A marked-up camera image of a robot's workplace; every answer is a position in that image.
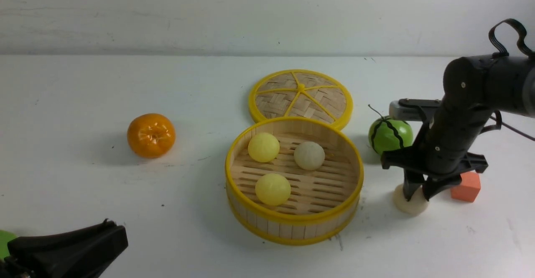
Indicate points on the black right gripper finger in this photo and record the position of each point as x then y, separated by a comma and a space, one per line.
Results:
435, 185
412, 182

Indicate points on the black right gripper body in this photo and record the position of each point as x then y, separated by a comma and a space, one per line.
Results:
440, 152

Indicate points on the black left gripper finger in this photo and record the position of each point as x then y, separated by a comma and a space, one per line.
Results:
83, 253

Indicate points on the white bun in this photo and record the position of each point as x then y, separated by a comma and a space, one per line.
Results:
309, 155
413, 207

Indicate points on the yellow bun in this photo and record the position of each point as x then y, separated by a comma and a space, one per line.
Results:
273, 189
263, 147

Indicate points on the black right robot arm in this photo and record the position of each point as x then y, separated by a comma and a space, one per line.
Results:
476, 90

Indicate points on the woven bamboo steamer lid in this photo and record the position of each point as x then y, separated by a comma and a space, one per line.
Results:
301, 93

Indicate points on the orange foam cube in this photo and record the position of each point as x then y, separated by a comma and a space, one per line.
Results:
469, 188

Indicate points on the green toy watermelon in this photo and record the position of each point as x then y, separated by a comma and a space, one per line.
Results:
388, 134

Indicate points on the green foam cube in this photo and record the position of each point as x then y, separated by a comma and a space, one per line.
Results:
5, 237

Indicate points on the orange toy tangerine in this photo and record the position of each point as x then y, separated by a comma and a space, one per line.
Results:
151, 135

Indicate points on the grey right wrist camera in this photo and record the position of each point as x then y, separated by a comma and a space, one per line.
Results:
418, 110

